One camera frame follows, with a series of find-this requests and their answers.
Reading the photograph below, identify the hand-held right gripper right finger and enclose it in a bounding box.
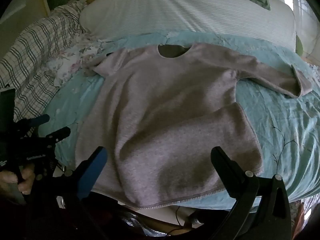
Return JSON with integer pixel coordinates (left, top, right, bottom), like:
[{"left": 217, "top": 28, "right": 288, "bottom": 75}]
[{"left": 210, "top": 146, "right": 292, "bottom": 240}]

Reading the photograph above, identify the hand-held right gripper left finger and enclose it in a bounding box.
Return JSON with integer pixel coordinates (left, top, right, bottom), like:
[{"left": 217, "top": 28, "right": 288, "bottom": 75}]
[{"left": 51, "top": 146, "right": 108, "bottom": 240}]

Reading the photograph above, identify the black cable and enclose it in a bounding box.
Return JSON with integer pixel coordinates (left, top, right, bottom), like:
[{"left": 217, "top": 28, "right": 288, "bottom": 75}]
[{"left": 164, "top": 204, "right": 202, "bottom": 233}]

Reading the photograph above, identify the person's left hand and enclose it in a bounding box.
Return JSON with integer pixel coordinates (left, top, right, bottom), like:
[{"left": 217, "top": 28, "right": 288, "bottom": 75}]
[{"left": 0, "top": 166, "right": 36, "bottom": 196}]

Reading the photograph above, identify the teal floral blanket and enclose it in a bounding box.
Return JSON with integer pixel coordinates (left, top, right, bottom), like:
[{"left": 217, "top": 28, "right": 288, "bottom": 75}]
[{"left": 37, "top": 31, "right": 320, "bottom": 211}]

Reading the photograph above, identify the floral print cloth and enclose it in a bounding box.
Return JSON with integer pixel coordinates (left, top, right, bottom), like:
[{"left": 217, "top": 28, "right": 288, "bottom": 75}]
[{"left": 47, "top": 34, "right": 118, "bottom": 87}]

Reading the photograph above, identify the white ribbed pillow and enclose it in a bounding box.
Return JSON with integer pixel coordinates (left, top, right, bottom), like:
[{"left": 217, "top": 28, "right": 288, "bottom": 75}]
[{"left": 79, "top": 0, "right": 297, "bottom": 52}]

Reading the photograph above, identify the grey long-sleeve sweater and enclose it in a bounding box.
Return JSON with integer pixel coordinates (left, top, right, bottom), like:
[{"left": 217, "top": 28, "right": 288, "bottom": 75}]
[{"left": 75, "top": 42, "right": 313, "bottom": 209}]

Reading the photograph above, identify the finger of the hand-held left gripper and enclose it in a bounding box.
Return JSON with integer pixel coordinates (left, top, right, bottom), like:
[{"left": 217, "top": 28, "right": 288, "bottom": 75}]
[
  {"left": 15, "top": 114, "right": 50, "bottom": 131},
  {"left": 36, "top": 126, "right": 71, "bottom": 146}
]

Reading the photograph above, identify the plaid cloth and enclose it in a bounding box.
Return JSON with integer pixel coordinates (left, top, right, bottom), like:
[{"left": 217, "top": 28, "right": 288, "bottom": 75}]
[{"left": 0, "top": 0, "right": 87, "bottom": 123}]

